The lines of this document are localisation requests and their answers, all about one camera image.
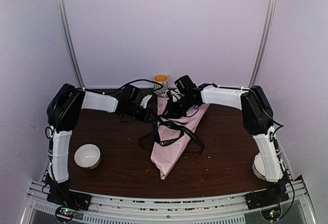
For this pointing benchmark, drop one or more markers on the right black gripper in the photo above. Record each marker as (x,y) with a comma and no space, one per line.
(173,113)

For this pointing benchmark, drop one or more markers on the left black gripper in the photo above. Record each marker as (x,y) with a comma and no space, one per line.
(146,116)

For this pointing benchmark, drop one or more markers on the purple pink wrapping paper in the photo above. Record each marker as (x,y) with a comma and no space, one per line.
(165,158)

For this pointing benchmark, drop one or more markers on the black lettered ribbon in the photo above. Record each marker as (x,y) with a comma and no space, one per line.
(179,131)

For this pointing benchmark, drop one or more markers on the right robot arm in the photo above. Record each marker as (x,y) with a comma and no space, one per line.
(257,116)

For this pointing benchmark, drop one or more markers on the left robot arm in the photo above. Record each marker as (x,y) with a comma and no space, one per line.
(63,114)

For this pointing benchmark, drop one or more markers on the patterned mug orange inside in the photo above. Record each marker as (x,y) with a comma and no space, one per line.
(161,82)

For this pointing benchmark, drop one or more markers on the white round bowl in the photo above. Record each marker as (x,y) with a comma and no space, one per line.
(88,156)

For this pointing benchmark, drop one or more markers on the white scalloped bowl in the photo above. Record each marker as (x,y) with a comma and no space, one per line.
(254,167)

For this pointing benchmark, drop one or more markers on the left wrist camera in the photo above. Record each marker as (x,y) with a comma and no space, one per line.
(147,100)

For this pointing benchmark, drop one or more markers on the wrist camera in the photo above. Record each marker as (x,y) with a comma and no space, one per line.
(175,95)
(147,100)

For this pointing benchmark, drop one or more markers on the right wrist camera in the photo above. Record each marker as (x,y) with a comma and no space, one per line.
(175,95)

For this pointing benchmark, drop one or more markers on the front aluminium rail base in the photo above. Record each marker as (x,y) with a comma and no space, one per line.
(218,209)

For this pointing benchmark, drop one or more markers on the left aluminium frame post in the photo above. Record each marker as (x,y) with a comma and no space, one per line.
(69,42)

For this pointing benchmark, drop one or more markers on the aluminium frame post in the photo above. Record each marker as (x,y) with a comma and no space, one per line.
(269,16)
(69,42)

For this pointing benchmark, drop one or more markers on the right aluminium frame post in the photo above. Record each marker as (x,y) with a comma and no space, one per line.
(269,16)

